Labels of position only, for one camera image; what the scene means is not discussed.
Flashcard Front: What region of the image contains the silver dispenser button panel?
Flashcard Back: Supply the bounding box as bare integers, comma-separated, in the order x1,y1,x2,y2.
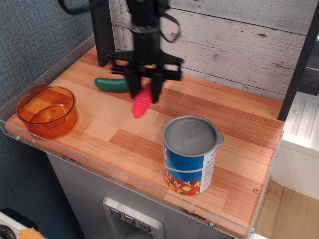
103,197,164,239

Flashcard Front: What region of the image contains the orange transparent plastic bowl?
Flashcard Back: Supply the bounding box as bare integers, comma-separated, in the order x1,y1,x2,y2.
16,83,78,139

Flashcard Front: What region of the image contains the blue soup can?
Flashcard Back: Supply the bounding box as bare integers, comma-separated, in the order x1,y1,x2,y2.
162,115,224,196

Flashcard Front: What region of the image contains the dark grey right post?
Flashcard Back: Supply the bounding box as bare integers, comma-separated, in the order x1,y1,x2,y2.
277,2,319,122

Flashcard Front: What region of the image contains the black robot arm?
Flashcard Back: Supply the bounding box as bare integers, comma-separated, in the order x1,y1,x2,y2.
110,0,183,103

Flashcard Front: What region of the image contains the dark grey post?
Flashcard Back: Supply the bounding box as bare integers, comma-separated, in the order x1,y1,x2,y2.
277,2,319,122
89,0,115,67

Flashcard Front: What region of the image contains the white toy sink unit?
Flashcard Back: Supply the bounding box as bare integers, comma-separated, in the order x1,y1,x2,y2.
270,92,319,199

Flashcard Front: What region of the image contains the grey toy fridge cabinet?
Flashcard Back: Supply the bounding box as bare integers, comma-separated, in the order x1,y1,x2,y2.
48,155,231,239

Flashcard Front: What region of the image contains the orange cloth item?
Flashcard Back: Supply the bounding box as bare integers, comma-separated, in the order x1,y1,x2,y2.
18,228,44,239

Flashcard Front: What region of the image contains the green toy pickle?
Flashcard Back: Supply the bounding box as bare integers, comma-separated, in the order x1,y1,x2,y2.
94,77,128,93

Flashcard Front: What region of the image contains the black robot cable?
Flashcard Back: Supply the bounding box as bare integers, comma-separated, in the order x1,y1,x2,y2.
58,0,182,43

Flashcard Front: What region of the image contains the dark grey left post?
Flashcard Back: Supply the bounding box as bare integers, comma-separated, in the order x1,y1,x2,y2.
89,0,115,67

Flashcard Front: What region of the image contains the black braided cable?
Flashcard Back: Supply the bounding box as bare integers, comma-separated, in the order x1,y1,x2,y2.
0,225,17,239

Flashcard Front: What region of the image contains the clear acrylic edge guard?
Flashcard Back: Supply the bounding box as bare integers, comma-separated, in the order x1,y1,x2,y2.
2,38,283,239

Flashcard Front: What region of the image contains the pink handled metal spoon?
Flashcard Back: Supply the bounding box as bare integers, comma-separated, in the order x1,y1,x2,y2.
132,83,153,118

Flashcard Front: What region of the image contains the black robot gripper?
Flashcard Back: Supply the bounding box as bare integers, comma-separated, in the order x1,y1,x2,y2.
109,31,183,103

